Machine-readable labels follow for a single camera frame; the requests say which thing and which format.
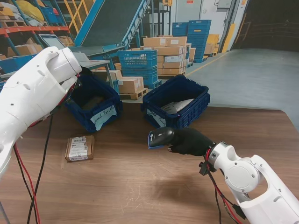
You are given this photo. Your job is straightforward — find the small cardboard box with label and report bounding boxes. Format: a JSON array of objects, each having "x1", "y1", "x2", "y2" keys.
[{"x1": 81, "y1": 96, "x2": 105, "y2": 111}]

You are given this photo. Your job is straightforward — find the blue bin boxed parcels label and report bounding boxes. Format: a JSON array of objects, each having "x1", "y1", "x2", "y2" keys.
[{"x1": 64, "y1": 73, "x2": 124, "y2": 133}]

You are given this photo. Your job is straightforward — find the crumpled handwritten paper label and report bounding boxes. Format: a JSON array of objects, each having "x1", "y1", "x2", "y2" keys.
[{"x1": 146, "y1": 108, "x2": 167, "y2": 129}]

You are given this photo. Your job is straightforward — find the white padded mailer bag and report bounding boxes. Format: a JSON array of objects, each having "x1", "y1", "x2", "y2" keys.
[{"x1": 160, "y1": 98, "x2": 194, "y2": 113}]

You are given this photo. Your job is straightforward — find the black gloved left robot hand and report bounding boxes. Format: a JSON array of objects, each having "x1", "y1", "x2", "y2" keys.
[{"x1": 78, "y1": 67, "x2": 93, "y2": 77}]

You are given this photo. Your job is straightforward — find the black and blue barcode scanner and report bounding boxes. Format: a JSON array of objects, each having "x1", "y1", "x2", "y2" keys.
[{"x1": 148, "y1": 127, "x2": 176, "y2": 150}]

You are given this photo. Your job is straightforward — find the brown cardboard parcel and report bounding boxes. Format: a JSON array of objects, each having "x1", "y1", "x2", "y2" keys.
[{"x1": 65, "y1": 135, "x2": 95, "y2": 163}]

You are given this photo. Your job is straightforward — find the red black left arm cables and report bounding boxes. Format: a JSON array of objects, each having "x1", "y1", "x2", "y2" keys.
[{"x1": 13, "y1": 72, "x2": 81, "y2": 224}]

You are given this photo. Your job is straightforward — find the blue ribbed plastic bin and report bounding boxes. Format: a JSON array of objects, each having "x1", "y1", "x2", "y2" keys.
[{"x1": 140, "y1": 74, "x2": 210, "y2": 130}]

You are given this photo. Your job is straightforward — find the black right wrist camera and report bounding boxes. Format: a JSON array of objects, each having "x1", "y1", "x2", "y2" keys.
[{"x1": 198, "y1": 161, "x2": 210, "y2": 176}]

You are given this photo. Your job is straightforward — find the red black right arm cables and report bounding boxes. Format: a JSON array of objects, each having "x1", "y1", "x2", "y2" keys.
[{"x1": 199, "y1": 151, "x2": 248, "y2": 224}]

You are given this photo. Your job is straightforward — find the red black arm cables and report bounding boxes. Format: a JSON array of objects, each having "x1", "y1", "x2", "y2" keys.
[
  {"x1": 199, "y1": 151, "x2": 248, "y2": 224},
  {"x1": 13, "y1": 72, "x2": 81, "y2": 224}
]

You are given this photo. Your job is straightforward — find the handwritten boxed parcels paper label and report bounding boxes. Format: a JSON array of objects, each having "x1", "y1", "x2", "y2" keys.
[{"x1": 90, "y1": 105, "x2": 117, "y2": 131}]

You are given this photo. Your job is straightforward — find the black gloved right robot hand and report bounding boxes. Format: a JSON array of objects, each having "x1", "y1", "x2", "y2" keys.
[{"x1": 167, "y1": 127, "x2": 215, "y2": 156}]

